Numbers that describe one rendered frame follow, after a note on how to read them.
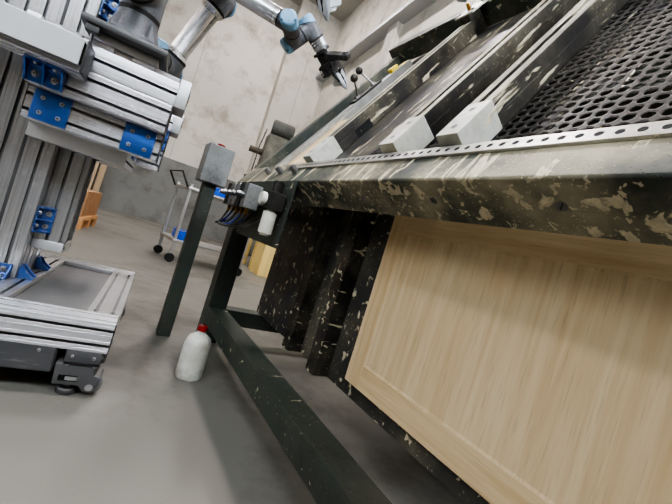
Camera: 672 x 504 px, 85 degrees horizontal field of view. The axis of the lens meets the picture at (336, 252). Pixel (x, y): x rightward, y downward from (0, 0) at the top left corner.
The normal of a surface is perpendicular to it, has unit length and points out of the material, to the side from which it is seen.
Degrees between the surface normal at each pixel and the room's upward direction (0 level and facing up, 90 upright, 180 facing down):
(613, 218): 147
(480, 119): 90
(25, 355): 90
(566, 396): 90
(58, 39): 90
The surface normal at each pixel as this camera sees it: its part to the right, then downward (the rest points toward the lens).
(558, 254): -0.81, -0.26
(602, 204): -0.69, 0.66
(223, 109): 0.42, 0.13
